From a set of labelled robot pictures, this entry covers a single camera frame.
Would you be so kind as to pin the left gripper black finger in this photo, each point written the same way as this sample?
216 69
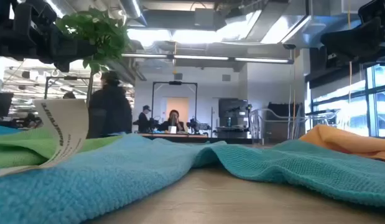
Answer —
74 49

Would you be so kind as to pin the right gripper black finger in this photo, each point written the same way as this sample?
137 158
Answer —
350 43

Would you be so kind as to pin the green microfiber towel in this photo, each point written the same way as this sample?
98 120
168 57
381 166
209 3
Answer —
21 146

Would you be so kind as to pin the teal microfiber towel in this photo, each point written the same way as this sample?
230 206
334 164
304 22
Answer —
288 165

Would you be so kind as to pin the black background robot arm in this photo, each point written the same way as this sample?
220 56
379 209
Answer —
196 126
155 124

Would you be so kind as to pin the orange microfiber towel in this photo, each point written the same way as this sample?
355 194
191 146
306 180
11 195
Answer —
344 140

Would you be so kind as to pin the green plant in black pot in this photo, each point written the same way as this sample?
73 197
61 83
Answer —
99 34

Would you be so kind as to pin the person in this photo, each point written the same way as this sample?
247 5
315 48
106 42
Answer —
144 119
114 105
173 119
68 95

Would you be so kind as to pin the large dark framed window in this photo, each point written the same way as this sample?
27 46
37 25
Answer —
378 102

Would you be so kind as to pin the black computer monitor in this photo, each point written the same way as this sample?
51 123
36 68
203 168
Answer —
2 104

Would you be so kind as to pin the black background equipment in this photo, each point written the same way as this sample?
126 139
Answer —
282 109

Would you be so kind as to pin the pale orange door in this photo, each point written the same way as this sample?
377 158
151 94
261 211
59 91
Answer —
181 104

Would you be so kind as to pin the clear plastic bin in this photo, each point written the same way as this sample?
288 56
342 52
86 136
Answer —
256 124

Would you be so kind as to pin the long ceiling light bar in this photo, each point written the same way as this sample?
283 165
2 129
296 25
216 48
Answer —
204 58

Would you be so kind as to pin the silver ventilation duct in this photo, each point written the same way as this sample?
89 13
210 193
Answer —
273 28

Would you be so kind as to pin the black background gantry frame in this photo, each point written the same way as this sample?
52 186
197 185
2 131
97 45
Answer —
175 83

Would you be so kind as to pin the black aluminium table frame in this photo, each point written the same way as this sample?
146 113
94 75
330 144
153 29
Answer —
239 140

